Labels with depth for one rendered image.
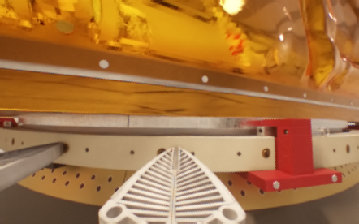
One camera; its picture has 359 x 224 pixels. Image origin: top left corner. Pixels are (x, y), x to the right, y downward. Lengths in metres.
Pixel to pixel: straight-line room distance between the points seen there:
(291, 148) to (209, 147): 0.10
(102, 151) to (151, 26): 0.19
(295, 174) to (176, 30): 0.25
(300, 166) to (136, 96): 0.24
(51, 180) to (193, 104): 0.29
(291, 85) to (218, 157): 0.29
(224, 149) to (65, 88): 0.22
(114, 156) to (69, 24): 0.18
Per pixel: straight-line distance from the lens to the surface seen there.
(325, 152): 0.31
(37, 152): 0.24
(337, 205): 0.39
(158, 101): 0.20
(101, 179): 0.28
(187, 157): 0.16
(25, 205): 0.39
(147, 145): 0.20
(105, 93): 0.20
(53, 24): 0.24
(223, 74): 0.27
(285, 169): 0.24
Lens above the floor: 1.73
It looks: 5 degrees up
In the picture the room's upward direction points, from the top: 1 degrees clockwise
